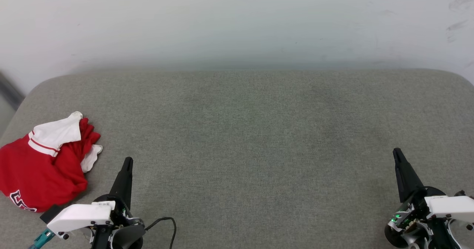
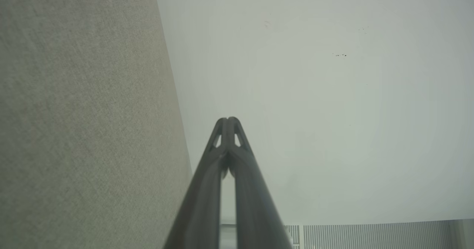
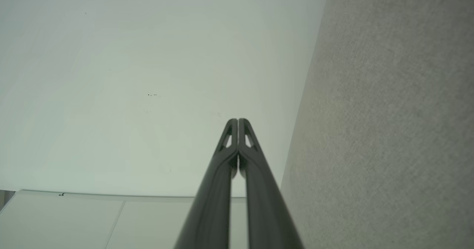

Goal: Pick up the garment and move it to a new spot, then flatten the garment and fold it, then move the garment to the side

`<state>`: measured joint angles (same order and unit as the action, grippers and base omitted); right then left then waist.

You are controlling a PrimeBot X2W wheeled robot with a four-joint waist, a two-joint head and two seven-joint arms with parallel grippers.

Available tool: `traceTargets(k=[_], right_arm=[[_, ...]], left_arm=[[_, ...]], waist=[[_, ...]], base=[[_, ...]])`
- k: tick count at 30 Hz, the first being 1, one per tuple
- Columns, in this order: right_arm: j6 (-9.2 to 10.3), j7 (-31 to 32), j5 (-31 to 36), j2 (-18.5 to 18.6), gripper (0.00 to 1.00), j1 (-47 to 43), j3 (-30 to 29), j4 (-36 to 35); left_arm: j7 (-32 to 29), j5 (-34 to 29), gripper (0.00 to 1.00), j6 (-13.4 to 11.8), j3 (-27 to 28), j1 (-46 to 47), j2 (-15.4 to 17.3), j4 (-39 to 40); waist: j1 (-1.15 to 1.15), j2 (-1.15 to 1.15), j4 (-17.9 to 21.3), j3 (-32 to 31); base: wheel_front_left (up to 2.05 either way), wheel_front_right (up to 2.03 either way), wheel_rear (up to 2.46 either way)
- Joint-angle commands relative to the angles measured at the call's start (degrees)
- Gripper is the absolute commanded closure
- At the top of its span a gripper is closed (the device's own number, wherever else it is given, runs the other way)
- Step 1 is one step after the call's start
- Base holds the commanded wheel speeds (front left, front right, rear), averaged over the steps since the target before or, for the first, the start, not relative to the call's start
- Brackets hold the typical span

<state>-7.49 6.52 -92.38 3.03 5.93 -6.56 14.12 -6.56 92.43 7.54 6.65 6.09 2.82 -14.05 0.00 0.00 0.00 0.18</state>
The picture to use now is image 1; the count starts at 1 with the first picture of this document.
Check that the red shirt with white sleeves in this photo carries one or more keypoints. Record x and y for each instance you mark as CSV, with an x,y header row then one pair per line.
x,y
33,171

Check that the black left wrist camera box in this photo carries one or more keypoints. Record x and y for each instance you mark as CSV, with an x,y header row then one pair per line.
x,y
51,213

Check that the grey fabric sofa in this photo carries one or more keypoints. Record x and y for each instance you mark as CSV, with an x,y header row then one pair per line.
x,y
259,149

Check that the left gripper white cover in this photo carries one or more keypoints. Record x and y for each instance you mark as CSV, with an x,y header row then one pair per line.
x,y
79,216

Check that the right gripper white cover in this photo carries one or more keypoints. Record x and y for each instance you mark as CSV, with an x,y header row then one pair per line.
x,y
450,208

